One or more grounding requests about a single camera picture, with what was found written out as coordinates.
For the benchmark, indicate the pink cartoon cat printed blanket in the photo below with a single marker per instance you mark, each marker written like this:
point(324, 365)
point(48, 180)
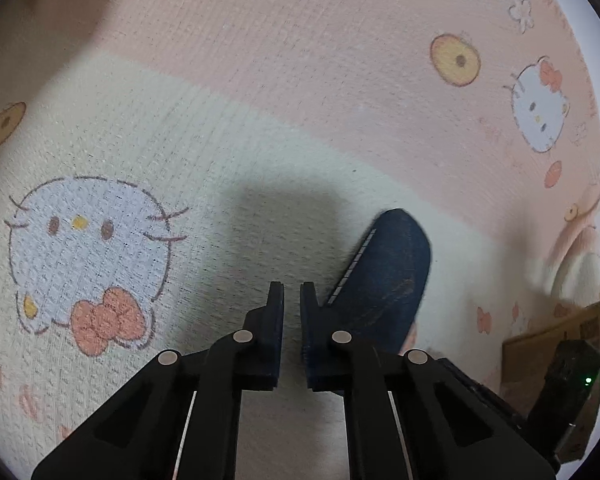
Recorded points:
point(230, 85)

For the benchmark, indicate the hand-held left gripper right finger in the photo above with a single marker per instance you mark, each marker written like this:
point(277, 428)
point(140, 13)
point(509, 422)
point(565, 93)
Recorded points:
point(315, 345)

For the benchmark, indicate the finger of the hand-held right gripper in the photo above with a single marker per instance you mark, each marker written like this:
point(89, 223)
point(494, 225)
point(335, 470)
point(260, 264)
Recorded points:
point(485, 392)

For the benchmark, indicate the dark blue denim glasses case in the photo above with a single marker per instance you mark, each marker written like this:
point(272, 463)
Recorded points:
point(390, 270)

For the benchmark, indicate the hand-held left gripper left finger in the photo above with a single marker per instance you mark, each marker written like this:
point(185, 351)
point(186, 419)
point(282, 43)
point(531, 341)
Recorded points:
point(267, 340)

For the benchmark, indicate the brown cardboard box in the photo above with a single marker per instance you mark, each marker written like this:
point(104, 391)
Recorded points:
point(525, 360)

